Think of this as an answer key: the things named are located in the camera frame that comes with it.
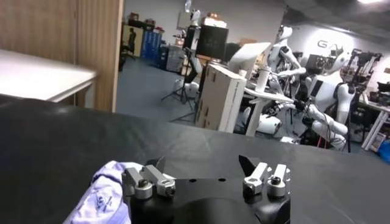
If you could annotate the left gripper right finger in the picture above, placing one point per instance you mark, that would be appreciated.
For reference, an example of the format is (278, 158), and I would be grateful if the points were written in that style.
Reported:
(259, 176)

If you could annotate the tall white cardboard box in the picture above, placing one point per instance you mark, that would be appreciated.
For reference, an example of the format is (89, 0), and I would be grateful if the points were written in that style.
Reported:
(219, 97)

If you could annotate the wooden folding screen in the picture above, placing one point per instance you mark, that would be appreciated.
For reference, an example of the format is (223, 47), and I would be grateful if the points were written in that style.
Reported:
(97, 45)

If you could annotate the black monitor panel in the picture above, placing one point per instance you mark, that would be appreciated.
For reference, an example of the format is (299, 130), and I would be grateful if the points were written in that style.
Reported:
(211, 42)

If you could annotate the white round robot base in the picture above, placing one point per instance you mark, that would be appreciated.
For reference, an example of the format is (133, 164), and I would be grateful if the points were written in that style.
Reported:
(190, 89)

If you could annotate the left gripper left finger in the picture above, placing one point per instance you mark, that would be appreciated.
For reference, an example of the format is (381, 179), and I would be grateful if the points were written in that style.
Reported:
(149, 176)

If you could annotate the lavender t-shirt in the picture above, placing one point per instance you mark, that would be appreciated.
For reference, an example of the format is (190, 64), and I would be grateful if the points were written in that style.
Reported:
(103, 198)

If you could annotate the white side table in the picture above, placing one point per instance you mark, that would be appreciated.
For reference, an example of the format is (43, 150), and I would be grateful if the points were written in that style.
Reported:
(259, 106)

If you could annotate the white workbench desk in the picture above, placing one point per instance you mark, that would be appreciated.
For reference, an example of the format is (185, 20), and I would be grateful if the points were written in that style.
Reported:
(374, 131)

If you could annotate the white bottle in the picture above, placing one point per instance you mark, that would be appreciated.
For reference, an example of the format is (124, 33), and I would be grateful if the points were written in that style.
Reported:
(263, 79)

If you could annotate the white humanoid robot black shoulders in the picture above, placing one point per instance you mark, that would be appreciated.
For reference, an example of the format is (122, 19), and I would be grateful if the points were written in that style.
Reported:
(324, 91)

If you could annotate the black light stand tripod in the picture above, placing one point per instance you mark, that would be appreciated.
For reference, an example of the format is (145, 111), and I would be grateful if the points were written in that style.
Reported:
(184, 76)

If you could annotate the white monitor back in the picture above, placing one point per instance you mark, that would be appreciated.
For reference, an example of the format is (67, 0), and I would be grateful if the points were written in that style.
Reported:
(246, 56)

